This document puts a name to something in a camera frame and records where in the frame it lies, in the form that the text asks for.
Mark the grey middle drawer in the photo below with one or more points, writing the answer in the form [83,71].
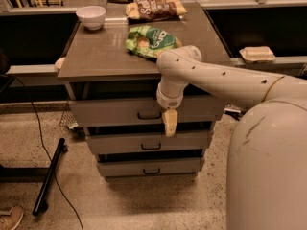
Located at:
[143,142]

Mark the brown chip bag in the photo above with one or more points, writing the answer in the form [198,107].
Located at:
[154,10]

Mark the grey drawer cabinet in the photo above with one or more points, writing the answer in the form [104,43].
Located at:
[99,67]

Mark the grey drawer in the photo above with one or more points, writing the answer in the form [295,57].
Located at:
[151,167]
[143,142]
[143,111]

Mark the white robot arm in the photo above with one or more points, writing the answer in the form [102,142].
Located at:
[266,182]

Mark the white foam takeout box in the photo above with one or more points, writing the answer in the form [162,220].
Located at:
[257,54]

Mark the grey bottom drawer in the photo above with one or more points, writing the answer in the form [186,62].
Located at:
[151,167]

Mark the small beige disc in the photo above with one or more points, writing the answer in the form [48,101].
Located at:
[59,63]

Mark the wire mesh basket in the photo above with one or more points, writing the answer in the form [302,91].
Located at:
[69,123]

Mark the white ceramic bowl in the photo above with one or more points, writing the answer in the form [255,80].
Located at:
[92,17]

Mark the green snack bag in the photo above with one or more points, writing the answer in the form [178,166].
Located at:
[149,42]

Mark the brown shoe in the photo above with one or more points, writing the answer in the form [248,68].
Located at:
[13,219]

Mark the black table leg left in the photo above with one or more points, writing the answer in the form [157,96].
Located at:
[45,176]

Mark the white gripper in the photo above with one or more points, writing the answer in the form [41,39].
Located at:
[168,103]

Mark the grey top drawer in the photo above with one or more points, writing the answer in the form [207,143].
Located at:
[143,111]

